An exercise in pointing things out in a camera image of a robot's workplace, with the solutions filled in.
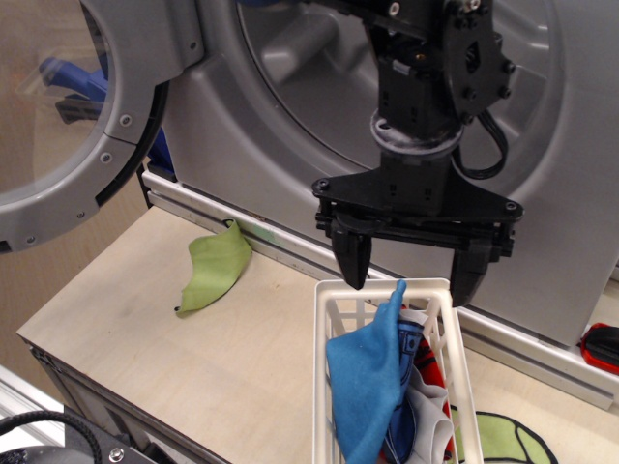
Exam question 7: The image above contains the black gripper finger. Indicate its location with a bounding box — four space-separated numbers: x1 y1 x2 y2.
331 225 371 290
450 246 490 306

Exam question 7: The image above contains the black metal bracket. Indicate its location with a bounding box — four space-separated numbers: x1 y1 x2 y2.
61 406 146 464

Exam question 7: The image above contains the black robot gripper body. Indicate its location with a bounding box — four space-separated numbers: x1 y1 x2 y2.
312 153 523 258

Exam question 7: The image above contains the light green cloth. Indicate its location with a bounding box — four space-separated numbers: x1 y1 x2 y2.
175 218 252 314

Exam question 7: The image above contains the aluminium profile rail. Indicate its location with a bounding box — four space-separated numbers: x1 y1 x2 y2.
140 170 618 410

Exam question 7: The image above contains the white plastic laundry basket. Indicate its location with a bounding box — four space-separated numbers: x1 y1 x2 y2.
312 278 484 463

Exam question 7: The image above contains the green black-edged cloth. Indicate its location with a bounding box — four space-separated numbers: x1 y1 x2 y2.
476 411 559 464

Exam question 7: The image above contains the grey round machine door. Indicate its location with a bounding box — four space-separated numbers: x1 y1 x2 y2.
1 1 204 253

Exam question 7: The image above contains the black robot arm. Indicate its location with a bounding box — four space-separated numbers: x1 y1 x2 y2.
312 1 523 305

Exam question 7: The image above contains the red black tool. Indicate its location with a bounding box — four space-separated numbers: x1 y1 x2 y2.
579 323 618 375

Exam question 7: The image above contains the blue plastic object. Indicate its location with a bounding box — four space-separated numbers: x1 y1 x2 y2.
39 57 108 102

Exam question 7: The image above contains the red printed cloth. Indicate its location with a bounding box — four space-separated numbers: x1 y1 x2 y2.
414 338 455 461

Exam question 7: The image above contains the grey toy laundry machine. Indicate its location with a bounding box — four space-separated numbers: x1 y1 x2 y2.
163 1 618 345

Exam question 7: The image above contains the blue patterned cloth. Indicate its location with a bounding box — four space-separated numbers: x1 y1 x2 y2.
382 319 424 463

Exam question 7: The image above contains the grey white cloth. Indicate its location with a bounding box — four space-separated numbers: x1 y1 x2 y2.
398 309 454 463

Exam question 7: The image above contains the black braided cable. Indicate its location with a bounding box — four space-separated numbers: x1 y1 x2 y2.
0 410 103 464

